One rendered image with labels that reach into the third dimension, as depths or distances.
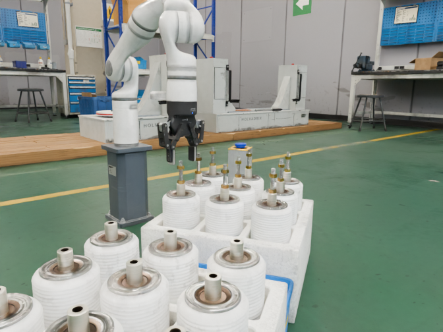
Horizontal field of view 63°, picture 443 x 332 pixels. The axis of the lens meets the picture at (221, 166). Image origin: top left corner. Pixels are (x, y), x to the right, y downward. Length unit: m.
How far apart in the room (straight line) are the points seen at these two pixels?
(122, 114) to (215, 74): 2.33
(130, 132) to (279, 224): 0.75
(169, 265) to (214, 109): 3.11
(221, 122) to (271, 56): 3.99
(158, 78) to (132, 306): 2.98
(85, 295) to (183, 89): 0.50
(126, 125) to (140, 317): 0.96
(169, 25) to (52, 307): 0.61
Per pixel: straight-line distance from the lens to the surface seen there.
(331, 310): 0.98
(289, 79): 4.62
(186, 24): 0.89
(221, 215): 0.87
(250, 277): 0.58
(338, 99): 6.53
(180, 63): 0.88
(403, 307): 1.06
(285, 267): 0.84
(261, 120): 4.03
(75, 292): 0.59
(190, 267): 0.63
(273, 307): 0.63
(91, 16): 7.50
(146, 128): 3.15
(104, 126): 3.00
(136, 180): 1.42
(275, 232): 0.85
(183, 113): 0.87
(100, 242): 0.69
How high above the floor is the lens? 0.52
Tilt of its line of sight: 12 degrees down
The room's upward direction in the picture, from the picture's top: 1 degrees clockwise
